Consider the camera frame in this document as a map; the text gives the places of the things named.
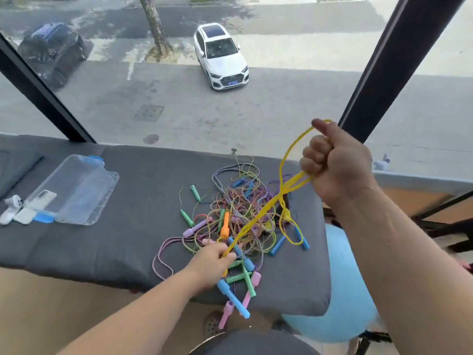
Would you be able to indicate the person's right hand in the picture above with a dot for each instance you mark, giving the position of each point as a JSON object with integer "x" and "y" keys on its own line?
{"x": 343, "y": 166}

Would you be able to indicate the person's left hand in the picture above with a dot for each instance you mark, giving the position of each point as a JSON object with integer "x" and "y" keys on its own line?
{"x": 208, "y": 268}

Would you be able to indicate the person's right thumb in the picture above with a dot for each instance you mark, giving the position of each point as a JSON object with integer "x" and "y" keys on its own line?
{"x": 322, "y": 126}

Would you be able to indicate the person's left thumb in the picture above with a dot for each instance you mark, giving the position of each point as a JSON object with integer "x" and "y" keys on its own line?
{"x": 229, "y": 258}

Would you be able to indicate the person's right middle finger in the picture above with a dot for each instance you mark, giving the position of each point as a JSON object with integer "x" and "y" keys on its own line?
{"x": 312, "y": 154}

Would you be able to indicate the person's right forearm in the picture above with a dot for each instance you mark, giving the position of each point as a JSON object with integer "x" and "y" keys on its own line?
{"x": 402, "y": 269}

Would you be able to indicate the person's left forearm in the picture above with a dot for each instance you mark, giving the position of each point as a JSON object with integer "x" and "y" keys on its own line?
{"x": 140, "y": 317}

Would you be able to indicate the brown perforated slipper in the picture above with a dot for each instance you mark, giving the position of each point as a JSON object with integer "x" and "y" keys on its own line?
{"x": 212, "y": 323}

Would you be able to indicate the small white object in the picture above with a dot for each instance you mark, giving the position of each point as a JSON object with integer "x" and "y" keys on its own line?
{"x": 381, "y": 164}

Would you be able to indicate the black round stool seat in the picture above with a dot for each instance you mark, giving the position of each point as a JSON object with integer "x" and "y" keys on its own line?
{"x": 251, "y": 343}

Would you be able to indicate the grey padded bench cushion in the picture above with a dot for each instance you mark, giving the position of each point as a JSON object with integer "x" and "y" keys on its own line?
{"x": 122, "y": 218}

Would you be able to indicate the white car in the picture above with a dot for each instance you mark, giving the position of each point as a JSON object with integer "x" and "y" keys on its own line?
{"x": 221, "y": 57}

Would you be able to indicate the light blue exercise ball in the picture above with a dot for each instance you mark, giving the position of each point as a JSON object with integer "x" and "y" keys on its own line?
{"x": 347, "y": 303}

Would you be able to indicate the square manhole cover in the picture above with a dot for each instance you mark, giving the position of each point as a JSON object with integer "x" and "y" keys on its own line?
{"x": 149, "y": 113}

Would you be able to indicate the clear plastic storage box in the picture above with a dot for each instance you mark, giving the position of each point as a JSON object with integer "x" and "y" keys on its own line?
{"x": 74, "y": 192}

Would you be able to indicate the tree trunk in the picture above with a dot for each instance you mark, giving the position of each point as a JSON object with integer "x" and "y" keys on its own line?
{"x": 155, "y": 25}

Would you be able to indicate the white smartphone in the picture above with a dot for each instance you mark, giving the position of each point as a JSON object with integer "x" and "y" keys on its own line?
{"x": 37, "y": 205}

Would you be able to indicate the white earbuds case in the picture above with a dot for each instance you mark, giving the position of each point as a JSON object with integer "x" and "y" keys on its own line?
{"x": 10, "y": 208}

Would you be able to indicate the dark blue car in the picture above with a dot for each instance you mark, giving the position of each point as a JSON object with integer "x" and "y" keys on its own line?
{"x": 51, "y": 51}

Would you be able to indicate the black window frame post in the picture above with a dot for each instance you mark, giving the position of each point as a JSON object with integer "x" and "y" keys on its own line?
{"x": 44, "y": 99}
{"x": 391, "y": 62}

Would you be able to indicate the black metal frame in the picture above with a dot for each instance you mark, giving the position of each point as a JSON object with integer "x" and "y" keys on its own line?
{"x": 447, "y": 225}

